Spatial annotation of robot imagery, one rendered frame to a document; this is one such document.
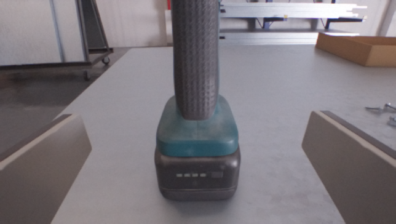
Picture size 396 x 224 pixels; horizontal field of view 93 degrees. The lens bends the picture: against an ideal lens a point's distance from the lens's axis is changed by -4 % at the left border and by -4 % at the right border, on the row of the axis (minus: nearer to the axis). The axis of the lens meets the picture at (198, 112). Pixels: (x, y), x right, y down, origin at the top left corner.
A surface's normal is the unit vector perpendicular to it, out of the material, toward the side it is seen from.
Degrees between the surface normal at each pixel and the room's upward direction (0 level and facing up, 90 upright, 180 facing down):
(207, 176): 90
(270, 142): 0
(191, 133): 25
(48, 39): 78
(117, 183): 0
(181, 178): 90
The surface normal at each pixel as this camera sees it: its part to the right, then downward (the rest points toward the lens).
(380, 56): -0.04, 0.47
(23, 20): 0.08, 0.28
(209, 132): 0.05, -0.62
